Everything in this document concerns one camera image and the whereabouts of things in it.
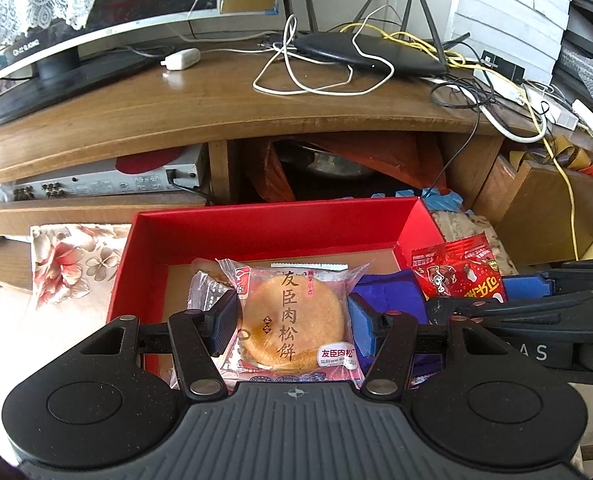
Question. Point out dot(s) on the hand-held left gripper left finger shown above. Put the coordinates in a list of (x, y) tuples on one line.
[(224, 325)]

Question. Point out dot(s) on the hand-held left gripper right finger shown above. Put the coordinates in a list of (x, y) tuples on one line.
[(364, 327)]

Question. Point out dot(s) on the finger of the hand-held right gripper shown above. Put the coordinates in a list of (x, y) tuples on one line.
[(526, 287), (476, 310)]

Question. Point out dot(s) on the red gummy candy packet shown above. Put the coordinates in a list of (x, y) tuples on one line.
[(459, 272)]

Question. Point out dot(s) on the round pastry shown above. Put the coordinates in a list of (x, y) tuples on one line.
[(291, 320)]

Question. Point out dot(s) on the white and green snack packet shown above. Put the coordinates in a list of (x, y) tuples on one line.
[(309, 267)]

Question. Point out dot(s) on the red cardboard box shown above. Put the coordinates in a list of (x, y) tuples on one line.
[(276, 230)]

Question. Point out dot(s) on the blue snack packet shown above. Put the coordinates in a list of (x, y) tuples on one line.
[(391, 295)]

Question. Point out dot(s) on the yellow cake in clear wrapper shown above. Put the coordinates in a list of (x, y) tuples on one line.
[(206, 285)]

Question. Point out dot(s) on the metal bowl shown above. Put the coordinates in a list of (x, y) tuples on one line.
[(326, 162)]

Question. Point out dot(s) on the orange plastic bag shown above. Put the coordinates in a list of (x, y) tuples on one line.
[(376, 152)]

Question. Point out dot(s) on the white power strip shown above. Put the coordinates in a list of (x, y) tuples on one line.
[(571, 110)]

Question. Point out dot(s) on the silver audio receiver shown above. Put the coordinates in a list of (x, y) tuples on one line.
[(101, 180)]

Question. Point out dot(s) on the small black box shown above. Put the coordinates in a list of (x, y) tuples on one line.
[(501, 64)]

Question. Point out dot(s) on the wooden desk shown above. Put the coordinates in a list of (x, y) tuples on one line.
[(176, 105)]

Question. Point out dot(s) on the white power adapter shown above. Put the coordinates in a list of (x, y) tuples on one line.
[(180, 58)]

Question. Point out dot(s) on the black router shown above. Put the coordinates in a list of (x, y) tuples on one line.
[(371, 52)]

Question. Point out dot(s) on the black monitor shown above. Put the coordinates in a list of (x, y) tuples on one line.
[(101, 15)]

